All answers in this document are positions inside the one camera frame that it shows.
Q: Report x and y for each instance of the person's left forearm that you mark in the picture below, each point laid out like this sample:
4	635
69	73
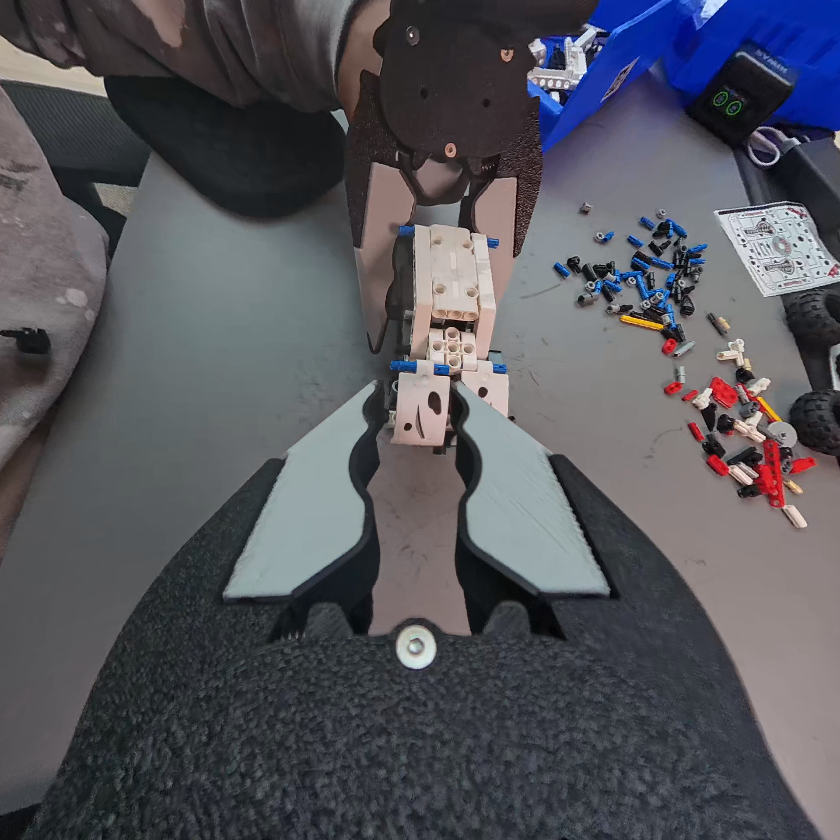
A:
197	46

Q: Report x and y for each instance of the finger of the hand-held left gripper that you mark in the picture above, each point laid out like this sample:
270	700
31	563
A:
502	210
380	216

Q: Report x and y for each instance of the white curved panel brick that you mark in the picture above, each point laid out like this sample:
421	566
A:
410	400

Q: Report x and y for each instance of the white grey brick assembly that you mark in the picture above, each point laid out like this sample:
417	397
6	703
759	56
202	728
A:
571	62

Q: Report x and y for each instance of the flat black box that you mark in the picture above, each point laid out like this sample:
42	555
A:
814	177

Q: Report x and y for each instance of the black rubber tyre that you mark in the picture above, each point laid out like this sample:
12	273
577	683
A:
810	423
810	318

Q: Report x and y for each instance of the black clip microphone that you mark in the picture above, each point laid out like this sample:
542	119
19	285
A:
33	342

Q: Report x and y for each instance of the white toy truck model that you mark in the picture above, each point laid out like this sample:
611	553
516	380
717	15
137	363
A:
453	262

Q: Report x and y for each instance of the black padded cushion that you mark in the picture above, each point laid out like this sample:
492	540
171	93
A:
229	164

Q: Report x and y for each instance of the large blue storage bin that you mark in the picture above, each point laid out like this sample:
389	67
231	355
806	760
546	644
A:
656	39

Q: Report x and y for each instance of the pile of red white bricks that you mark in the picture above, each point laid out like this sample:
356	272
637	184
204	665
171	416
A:
768	472

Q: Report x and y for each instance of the white sticker sheet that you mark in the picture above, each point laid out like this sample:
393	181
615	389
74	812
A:
774	262

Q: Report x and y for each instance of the grey desk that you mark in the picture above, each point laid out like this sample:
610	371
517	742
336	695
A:
229	328

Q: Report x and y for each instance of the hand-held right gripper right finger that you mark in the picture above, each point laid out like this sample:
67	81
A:
531	518

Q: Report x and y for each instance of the black power bank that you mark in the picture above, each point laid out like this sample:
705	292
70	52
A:
741	79

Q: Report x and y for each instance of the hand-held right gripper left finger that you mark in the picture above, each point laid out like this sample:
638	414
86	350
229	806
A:
308	525

